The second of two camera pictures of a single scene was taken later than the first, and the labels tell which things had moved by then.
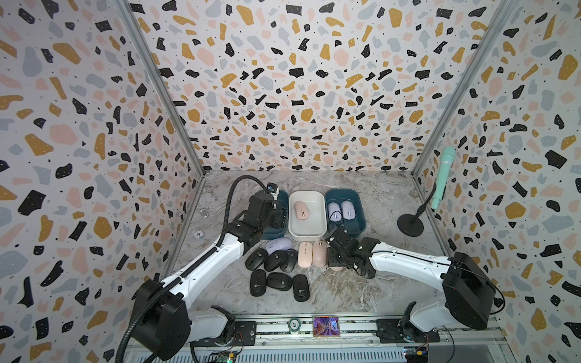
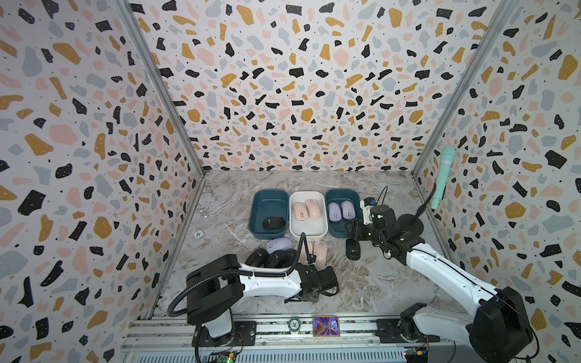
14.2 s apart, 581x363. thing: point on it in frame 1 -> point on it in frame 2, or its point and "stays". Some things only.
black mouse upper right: (289, 261) stays
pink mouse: (302, 210) stays
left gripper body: (278, 219) -> (318, 297)
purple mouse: (348, 210) stays
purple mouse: (334, 212) stays
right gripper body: (333, 259) -> (366, 232)
